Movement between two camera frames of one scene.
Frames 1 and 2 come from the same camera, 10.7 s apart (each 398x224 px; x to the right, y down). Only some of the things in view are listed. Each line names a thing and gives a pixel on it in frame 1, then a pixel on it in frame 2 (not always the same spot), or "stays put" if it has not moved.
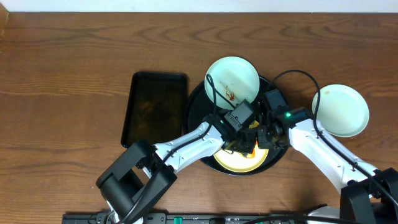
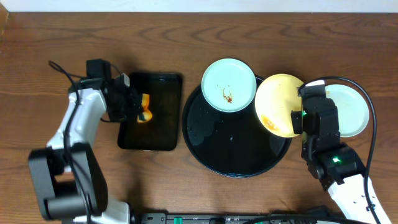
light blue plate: (342, 110) stays put
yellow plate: (236, 162) → (276, 97)
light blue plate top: (231, 79) stays put
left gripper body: (246, 140) → (131, 101)
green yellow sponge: (254, 124) → (146, 115)
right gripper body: (266, 139) → (297, 119)
